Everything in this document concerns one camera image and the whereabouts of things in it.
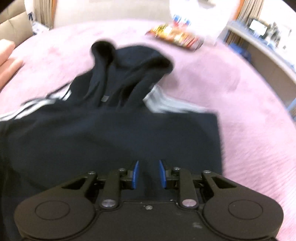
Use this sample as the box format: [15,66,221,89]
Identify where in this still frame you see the black hoodie white stripes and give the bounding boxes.
[1,41,222,240]

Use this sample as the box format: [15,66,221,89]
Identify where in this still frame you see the blue plastic stool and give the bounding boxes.
[229,43,251,63]

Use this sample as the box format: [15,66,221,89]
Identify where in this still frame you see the white wall shelf desk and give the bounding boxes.
[218,19,296,110]

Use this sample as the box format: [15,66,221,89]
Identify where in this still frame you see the red yellow snack bag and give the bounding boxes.
[145,24,204,51]

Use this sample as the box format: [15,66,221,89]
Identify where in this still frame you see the beige headboard cushion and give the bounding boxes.
[0,0,33,47]

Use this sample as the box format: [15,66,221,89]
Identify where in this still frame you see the white plastic bag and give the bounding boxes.
[169,1,239,45]

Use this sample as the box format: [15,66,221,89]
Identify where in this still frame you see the beige curtain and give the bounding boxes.
[33,0,57,29]

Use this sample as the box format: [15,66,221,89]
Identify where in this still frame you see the person's left hand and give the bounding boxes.
[0,39,23,89]

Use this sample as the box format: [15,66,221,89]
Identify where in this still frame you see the small picture frame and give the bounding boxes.
[248,19,269,39]

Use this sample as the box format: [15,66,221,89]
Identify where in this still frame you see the pink bed cover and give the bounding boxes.
[1,20,295,240]

